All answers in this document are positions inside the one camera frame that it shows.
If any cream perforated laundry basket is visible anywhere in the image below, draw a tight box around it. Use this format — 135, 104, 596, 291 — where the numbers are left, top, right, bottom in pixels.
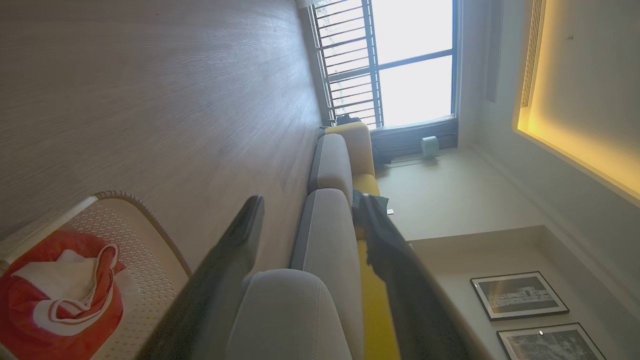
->
0, 190, 192, 360

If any metal balcony railing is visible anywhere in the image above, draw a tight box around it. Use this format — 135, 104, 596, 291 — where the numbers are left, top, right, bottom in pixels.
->
307, 0, 384, 129

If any dark grey curtain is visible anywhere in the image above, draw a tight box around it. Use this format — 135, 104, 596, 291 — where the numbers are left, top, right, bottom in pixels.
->
370, 117, 459, 159

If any grey sofa seat small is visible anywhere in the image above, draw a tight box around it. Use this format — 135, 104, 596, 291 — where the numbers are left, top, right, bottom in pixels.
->
308, 133, 354, 206

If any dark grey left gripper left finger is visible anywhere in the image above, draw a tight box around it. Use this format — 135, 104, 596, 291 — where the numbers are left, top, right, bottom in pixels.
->
135, 195, 265, 360

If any grey sofa seat with stitching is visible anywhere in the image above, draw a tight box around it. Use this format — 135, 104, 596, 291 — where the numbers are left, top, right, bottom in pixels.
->
226, 269, 364, 360

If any tan sofa end backrest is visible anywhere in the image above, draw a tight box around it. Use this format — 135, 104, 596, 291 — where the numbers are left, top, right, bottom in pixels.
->
325, 122, 376, 177

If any dark teal pillow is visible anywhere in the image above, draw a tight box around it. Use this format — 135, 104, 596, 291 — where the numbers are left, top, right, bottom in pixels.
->
352, 190, 390, 217

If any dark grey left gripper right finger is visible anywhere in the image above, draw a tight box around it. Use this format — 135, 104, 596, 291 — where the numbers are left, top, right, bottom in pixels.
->
358, 194, 493, 360

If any grey sofa seat long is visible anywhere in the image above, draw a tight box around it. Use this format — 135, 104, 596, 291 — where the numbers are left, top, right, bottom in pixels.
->
291, 188, 364, 323

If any mint wall device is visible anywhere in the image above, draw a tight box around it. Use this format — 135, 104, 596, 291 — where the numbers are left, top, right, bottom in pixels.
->
420, 135, 441, 157

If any large bright window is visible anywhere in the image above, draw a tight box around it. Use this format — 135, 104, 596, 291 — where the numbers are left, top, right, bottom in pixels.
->
309, 0, 459, 130

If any black framed picture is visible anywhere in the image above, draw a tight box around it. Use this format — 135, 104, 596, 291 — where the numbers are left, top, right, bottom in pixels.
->
496, 322, 609, 360
470, 271, 570, 321

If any white linear air vent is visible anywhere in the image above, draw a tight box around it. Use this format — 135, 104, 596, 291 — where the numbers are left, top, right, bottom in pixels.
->
519, 0, 547, 109

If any yellow sofa backrest large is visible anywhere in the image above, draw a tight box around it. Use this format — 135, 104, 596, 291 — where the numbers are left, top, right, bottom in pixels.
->
355, 225, 402, 360

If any red garment with white trim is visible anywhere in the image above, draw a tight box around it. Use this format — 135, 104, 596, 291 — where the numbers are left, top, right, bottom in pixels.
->
0, 230, 127, 360

